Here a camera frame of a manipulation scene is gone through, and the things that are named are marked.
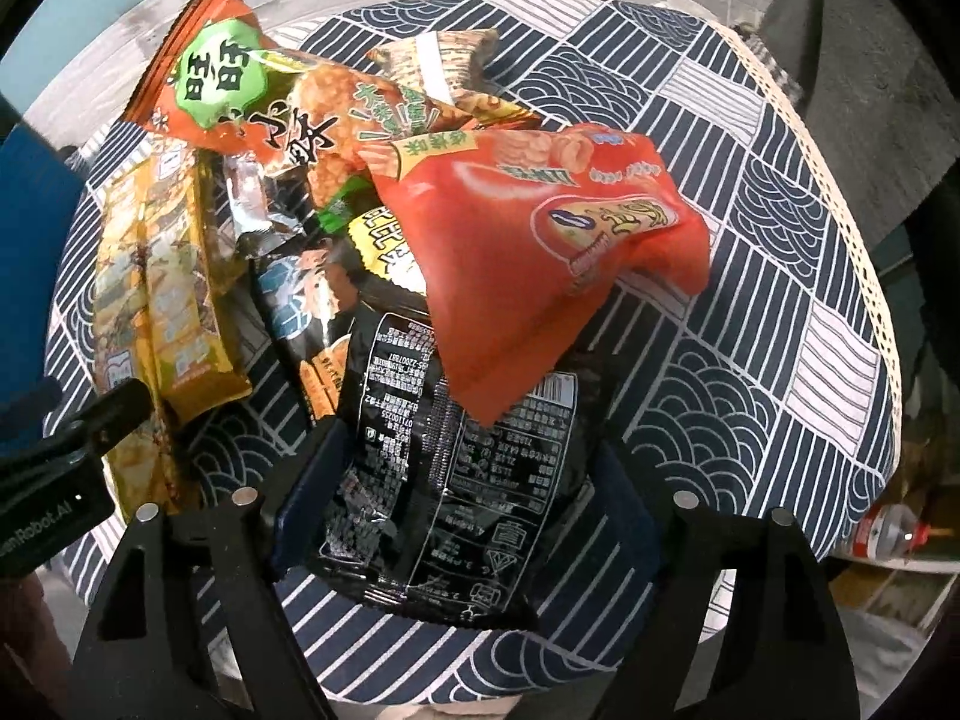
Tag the green snack packet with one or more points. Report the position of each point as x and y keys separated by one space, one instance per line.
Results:
x=337 y=214

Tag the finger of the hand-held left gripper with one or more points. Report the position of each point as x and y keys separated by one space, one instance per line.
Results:
x=112 y=412

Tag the blue cardboard box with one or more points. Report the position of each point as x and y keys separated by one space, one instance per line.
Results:
x=30 y=255

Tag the orange packet with green label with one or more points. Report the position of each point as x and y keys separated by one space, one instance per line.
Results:
x=247 y=127

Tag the dark blue snack packet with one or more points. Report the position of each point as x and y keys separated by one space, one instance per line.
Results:
x=300 y=307

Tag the person's left forearm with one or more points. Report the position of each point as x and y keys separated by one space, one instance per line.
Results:
x=22 y=622

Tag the navy and white patterned tablecloth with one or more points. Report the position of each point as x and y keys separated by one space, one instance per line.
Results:
x=750 y=277

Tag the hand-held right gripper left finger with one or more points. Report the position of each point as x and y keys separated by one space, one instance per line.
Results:
x=300 y=510

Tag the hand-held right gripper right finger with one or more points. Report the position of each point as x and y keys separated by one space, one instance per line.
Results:
x=626 y=517

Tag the clear plastic bottle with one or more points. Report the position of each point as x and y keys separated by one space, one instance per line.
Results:
x=889 y=532

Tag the silver snack packet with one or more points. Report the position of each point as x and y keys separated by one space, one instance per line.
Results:
x=259 y=202

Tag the yellow and black snack packet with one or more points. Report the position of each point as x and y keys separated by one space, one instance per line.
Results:
x=382 y=247

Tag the brown striped snack packet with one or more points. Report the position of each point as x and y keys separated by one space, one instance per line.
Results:
x=442 y=67

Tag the red-orange snack packet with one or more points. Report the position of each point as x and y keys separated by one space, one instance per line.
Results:
x=487 y=277

